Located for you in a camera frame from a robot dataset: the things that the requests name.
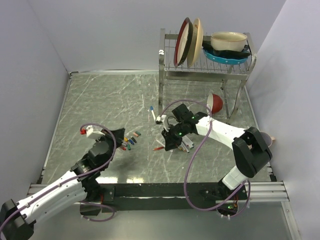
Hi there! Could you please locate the red black plate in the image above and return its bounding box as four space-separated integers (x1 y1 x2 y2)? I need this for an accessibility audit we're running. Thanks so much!
173 17 193 68

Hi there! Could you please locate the black square plate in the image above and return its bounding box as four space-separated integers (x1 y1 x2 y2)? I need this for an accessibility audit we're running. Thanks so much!
202 40 251 59

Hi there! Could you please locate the beige plate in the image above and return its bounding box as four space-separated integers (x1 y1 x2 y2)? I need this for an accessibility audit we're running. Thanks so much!
187 18 204 69

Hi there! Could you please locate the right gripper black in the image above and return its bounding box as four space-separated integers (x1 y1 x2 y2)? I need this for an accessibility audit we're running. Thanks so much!
162 121 188 151

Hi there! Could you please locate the dark blue marker pen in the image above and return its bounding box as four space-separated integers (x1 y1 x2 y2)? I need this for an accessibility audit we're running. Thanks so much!
181 143 190 152

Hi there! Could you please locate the steel dish rack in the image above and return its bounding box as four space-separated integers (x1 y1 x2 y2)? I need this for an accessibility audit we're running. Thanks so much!
158 28 257 123

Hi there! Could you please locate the green marker pen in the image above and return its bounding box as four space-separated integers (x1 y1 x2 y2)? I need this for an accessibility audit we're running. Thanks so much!
186 140 194 149

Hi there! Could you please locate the cream ceramic bowl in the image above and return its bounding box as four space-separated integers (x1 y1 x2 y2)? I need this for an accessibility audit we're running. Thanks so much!
210 31 248 52

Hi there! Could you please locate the purple cable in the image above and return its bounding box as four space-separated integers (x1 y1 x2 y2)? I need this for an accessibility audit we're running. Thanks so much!
157 99 252 218
0 122 118 231

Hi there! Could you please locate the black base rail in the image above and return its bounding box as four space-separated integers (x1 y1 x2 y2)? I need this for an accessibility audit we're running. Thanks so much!
68 181 249 217

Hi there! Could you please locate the purple pink mug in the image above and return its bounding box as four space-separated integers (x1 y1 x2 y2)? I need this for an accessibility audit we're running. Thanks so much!
260 131 276 147

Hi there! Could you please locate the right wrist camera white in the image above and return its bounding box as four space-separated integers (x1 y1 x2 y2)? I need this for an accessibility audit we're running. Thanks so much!
155 114 170 132

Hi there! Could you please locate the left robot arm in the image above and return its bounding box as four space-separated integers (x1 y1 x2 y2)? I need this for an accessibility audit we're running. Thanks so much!
0 123 125 240

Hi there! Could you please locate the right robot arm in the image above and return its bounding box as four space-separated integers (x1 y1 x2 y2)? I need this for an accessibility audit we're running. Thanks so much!
154 103 273 199

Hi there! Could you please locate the red white bowl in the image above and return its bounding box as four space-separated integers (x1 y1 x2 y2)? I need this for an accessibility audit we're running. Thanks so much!
206 93 223 115

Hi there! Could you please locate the aluminium frame rail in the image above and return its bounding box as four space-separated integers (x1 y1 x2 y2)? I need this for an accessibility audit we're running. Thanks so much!
26 182 290 203

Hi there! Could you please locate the blue dotted dish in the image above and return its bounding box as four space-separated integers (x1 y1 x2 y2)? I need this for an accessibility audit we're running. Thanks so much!
203 49 251 65

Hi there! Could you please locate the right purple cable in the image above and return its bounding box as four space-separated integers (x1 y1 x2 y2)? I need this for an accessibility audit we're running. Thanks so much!
157 99 252 218

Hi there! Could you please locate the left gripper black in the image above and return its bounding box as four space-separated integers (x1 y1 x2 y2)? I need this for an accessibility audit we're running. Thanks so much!
95 127 125 169

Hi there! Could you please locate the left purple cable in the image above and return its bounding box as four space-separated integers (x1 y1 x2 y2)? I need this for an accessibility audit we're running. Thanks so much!
0 122 118 231

